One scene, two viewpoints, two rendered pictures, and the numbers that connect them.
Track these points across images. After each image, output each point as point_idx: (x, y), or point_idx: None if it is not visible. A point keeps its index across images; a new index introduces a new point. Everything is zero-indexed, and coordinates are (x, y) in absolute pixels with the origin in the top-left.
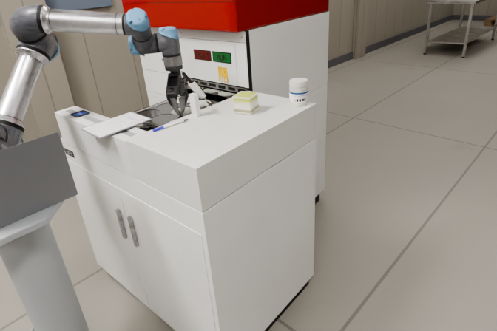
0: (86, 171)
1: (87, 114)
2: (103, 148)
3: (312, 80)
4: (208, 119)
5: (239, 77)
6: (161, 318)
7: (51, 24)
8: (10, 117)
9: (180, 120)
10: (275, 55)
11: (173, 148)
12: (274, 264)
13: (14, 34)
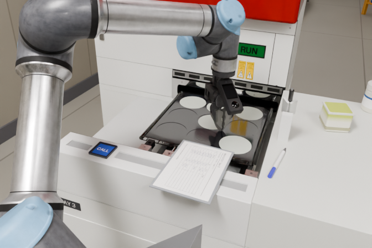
0: (109, 230)
1: (115, 149)
2: (176, 206)
3: (293, 64)
4: (307, 145)
5: (272, 75)
6: None
7: (110, 24)
8: (48, 192)
9: (273, 150)
10: (295, 44)
11: (342, 210)
12: None
13: (32, 40)
